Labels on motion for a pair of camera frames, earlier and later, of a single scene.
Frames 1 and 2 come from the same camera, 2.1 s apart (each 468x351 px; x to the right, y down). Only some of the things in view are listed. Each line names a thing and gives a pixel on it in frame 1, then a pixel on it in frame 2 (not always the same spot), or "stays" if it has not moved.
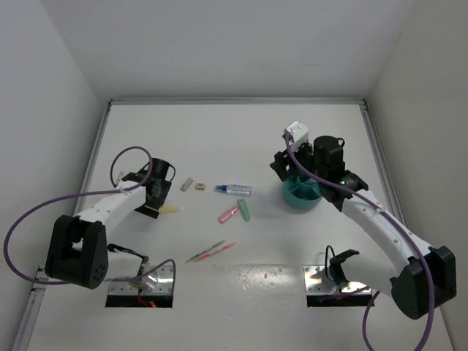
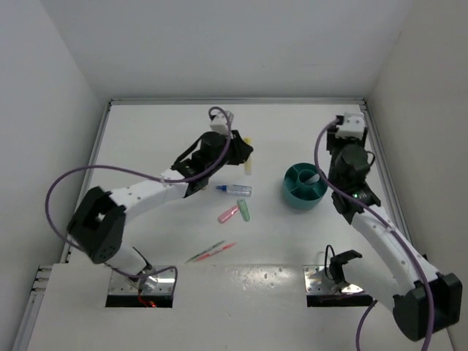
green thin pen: (208, 250) stays
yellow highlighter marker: (170, 208) → (248, 165)
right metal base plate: (319, 281) stays
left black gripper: (152, 211) → (241, 150)
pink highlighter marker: (229, 213) stays
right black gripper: (282, 159) → (332, 139)
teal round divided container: (302, 192) stays
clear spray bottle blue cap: (235, 189) stays
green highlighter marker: (243, 209) stays
